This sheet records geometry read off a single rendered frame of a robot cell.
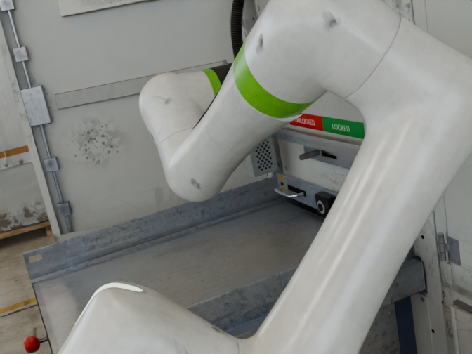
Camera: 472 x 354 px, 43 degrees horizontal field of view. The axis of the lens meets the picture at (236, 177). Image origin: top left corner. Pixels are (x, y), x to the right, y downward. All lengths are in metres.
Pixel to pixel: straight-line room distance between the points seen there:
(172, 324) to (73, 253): 0.94
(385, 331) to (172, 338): 0.70
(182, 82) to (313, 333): 0.55
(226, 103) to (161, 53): 0.88
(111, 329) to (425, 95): 0.40
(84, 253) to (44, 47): 0.55
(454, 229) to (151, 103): 0.55
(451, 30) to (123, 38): 0.95
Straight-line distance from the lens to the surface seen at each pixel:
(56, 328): 1.25
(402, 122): 0.67
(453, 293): 1.18
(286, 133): 1.46
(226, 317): 1.06
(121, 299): 0.61
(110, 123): 1.69
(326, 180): 1.44
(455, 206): 1.05
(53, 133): 1.72
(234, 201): 1.62
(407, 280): 1.20
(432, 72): 0.68
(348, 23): 0.65
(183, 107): 1.03
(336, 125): 1.33
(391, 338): 1.25
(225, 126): 0.83
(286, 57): 0.66
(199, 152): 0.91
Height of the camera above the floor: 1.37
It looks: 15 degrees down
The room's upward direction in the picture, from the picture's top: 11 degrees counter-clockwise
